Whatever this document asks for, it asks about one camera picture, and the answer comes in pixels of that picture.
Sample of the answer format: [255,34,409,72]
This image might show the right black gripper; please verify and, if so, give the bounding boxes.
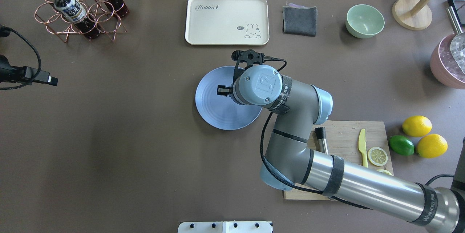
[217,85,234,97]

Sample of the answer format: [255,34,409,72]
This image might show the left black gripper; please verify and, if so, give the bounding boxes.
[0,55,58,86]

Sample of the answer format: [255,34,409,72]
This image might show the blue plate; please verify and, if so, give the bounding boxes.
[195,66,262,130]

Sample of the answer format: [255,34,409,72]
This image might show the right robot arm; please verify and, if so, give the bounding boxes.
[217,64,464,233]

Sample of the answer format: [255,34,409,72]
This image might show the cream rabbit tray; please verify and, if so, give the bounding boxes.
[185,0,270,46]

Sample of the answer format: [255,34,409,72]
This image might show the grey folded cloth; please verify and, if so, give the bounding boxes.
[282,3,318,37]

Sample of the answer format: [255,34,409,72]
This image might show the steel muddler black tip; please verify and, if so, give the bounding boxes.
[314,127,329,155]

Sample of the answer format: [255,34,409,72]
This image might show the yellow plastic knife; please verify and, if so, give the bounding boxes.
[358,128,369,168]

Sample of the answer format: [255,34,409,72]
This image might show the mint green bowl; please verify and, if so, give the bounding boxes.
[345,4,385,38]

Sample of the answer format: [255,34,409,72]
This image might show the lemon slice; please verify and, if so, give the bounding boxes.
[367,147,389,166]

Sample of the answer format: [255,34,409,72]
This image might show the lemon half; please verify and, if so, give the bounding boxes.
[377,169,393,176]

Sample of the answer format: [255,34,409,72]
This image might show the green lime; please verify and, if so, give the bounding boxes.
[388,135,415,156]

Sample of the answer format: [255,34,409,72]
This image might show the whole yellow lemon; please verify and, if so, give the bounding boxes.
[416,134,448,158]
[402,115,432,137]

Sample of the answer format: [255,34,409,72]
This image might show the wooden cup tree stand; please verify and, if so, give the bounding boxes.
[392,0,432,31]

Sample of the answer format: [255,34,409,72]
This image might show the pink bowl of ice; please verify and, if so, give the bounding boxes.
[430,34,465,89]

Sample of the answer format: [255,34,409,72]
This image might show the steel ice scoop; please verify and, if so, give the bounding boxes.
[447,6,465,73]

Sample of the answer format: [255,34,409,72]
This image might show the copper wire bottle rack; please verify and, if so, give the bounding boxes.
[34,0,129,43]

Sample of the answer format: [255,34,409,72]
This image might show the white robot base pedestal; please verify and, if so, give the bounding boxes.
[177,220,274,233]

